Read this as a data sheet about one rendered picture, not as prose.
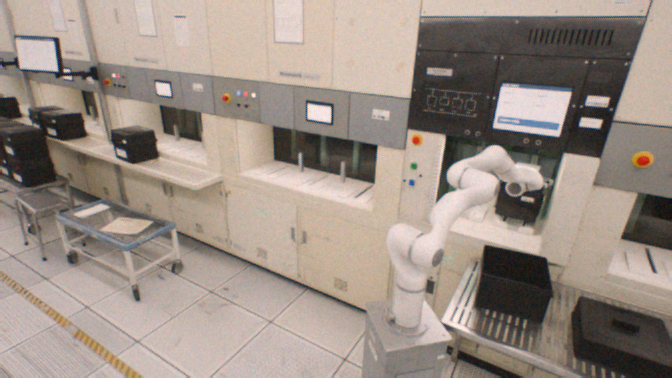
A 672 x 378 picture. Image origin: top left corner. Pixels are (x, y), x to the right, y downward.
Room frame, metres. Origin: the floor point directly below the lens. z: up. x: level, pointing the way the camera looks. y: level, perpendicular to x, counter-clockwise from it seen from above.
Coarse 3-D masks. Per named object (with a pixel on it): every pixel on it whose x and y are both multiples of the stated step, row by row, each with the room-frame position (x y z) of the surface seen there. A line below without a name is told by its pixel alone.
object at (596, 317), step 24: (576, 312) 1.24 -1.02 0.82; (600, 312) 1.19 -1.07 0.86; (624, 312) 1.19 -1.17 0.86; (576, 336) 1.12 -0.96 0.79; (600, 336) 1.05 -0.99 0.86; (624, 336) 1.06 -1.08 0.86; (648, 336) 1.06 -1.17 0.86; (600, 360) 1.01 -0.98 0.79; (624, 360) 0.98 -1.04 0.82; (648, 360) 0.95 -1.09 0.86
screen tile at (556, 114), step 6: (540, 96) 1.68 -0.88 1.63; (546, 96) 1.67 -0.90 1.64; (552, 96) 1.66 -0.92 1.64; (558, 96) 1.65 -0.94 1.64; (564, 96) 1.63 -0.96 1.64; (540, 102) 1.68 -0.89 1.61; (546, 102) 1.67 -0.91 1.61; (552, 102) 1.65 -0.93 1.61; (558, 102) 1.64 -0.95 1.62; (564, 102) 1.63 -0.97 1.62; (534, 108) 1.69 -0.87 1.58; (558, 108) 1.64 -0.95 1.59; (534, 114) 1.68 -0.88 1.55; (540, 114) 1.67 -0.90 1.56; (546, 114) 1.66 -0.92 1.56; (552, 114) 1.65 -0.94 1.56; (558, 114) 1.64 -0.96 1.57
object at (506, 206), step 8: (536, 168) 1.90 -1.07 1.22; (504, 184) 2.01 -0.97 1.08; (544, 184) 1.86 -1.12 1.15; (504, 192) 1.89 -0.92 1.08; (528, 192) 1.82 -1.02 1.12; (536, 192) 1.81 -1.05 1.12; (544, 192) 1.81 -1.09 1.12; (504, 200) 1.89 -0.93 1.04; (512, 200) 1.86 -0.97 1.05; (520, 200) 1.84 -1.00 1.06; (528, 200) 1.82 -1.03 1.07; (536, 200) 1.80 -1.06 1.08; (496, 208) 1.91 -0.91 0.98; (504, 208) 1.88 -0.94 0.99; (512, 208) 1.86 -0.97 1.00; (520, 208) 1.84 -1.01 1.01; (528, 208) 1.82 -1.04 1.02; (536, 208) 1.80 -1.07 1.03; (504, 216) 1.92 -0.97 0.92; (512, 216) 1.86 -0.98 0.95; (520, 216) 1.84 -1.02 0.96; (528, 216) 1.81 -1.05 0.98; (536, 216) 1.79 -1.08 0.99
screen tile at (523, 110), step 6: (504, 90) 1.76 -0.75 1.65; (510, 90) 1.74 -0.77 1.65; (504, 96) 1.75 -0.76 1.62; (510, 96) 1.74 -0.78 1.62; (516, 96) 1.73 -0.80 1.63; (522, 96) 1.72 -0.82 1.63; (522, 102) 1.71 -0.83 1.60; (528, 102) 1.70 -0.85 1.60; (504, 108) 1.75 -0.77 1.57; (510, 108) 1.74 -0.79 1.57; (516, 108) 1.72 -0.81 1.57; (522, 108) 1.71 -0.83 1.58; (528, 108) 1.70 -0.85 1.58; (510, 114) 1.73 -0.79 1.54; (516, 114) 1.72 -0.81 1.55; (522, 114) 1.71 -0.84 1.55
